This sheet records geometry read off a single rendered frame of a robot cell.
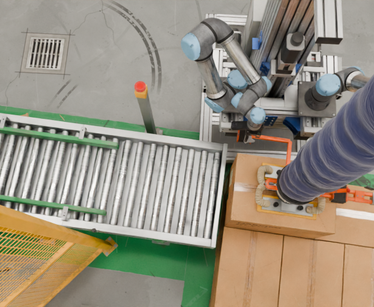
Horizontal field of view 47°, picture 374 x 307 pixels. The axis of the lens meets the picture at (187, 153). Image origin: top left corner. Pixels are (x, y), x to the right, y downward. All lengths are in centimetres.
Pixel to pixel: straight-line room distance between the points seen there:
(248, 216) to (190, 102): 147
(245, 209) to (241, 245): 44
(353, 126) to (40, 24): 333
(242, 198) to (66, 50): 223
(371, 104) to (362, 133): 13
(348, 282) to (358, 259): 17
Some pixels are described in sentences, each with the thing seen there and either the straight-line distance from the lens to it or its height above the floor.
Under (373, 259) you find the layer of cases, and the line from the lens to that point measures 311.
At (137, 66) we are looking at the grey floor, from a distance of 383.
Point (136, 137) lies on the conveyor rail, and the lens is 297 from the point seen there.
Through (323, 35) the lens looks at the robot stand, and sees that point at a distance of 168.
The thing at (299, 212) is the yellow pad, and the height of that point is 97.
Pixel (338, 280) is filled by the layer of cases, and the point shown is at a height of 54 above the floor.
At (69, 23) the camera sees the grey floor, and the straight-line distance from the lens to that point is 415.
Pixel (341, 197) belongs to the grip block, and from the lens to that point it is 250.
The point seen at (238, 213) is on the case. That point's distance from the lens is 250.
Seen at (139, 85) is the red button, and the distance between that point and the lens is 261.
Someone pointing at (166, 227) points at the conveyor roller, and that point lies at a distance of 287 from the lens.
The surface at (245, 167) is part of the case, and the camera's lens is 255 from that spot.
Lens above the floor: 341
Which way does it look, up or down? 75 degrees down
